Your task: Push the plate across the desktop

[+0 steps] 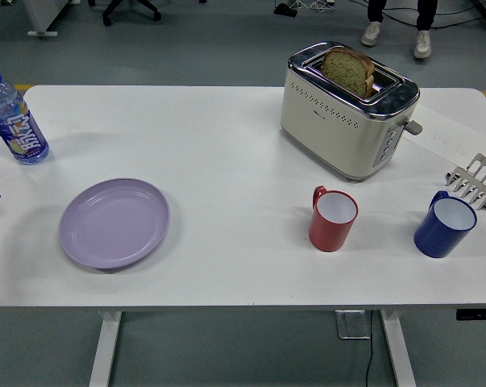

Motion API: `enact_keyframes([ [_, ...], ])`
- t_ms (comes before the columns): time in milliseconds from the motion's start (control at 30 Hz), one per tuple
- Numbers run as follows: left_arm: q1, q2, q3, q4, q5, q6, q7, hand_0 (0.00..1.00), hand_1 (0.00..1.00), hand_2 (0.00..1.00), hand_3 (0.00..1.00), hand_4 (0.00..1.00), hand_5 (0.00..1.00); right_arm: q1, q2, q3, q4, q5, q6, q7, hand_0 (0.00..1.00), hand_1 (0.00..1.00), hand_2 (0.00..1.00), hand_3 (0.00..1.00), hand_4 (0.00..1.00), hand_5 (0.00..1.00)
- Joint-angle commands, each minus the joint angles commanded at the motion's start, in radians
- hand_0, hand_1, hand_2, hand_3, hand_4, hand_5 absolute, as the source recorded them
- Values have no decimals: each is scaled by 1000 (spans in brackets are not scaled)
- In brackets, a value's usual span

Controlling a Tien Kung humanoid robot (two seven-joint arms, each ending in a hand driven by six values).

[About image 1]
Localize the white desk leg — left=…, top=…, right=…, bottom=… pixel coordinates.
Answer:
left=26, top=0, right=73, bottom=40

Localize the black table control panel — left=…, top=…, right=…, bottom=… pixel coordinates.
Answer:
left=455, top=309, right=486, bottom=322

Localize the brown bread slice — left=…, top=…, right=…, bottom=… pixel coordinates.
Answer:
left=320, top=45, right=376, bottom=98

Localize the metal toast rack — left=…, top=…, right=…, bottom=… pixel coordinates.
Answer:
left=445, top=152, right=486, bottom=212

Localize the black power cable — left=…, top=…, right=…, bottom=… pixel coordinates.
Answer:
left=363, top=310, right=376, bottom=387

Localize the black device on floor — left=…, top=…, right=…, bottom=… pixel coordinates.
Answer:
left=273, top=2, right=299, bottom=18

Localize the metal bracket under table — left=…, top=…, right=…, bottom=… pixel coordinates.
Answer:
left=334, top=310, right=373, bottom=340

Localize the blue mug white inside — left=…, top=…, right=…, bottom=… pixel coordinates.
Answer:
left=413, top=190, right=479, bottom=260

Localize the black office chair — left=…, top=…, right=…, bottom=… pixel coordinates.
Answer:
left=87, top=0, right=163, bottom=27

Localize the cream chrome toaster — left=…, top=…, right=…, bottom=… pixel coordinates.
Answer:
left=280, top=40, right=424, bottom=181

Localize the blue-labelled drink bottle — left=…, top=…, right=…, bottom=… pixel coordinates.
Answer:
left=0, top=66, right=51, bottom=167

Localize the person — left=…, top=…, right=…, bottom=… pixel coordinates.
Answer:
left=360, top=0, right=438, bottom=60

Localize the purple plastic plate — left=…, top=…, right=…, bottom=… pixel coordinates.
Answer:
left=58, top=178, right=171, bottom=271

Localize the white table leg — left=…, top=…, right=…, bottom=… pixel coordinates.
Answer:
left=378, top=310, right=417, bottom=387
left=88, top=310, right=123, bottom=387

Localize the red mug white inside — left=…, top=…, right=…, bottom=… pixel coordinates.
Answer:
left=308, top=185, right=359, bottom=253

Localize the white paper sheet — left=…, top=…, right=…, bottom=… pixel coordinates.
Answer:
left=402, top=100, right=486, bottom=164

